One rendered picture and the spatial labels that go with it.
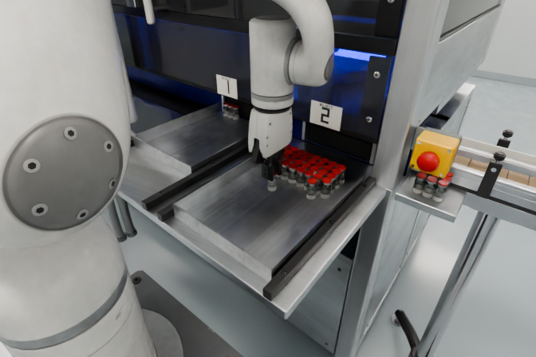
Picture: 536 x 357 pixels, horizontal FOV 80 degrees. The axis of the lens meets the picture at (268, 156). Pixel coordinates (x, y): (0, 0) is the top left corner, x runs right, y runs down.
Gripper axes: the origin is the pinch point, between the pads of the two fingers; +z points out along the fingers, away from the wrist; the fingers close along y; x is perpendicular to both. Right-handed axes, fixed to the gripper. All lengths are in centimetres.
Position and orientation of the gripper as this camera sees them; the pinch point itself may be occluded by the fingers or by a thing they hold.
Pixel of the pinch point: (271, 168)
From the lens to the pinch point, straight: 71.7
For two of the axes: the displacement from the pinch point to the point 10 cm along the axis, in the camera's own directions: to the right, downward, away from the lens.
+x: 7.8, 3.2, -5.4
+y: -6.3, 4.0, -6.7
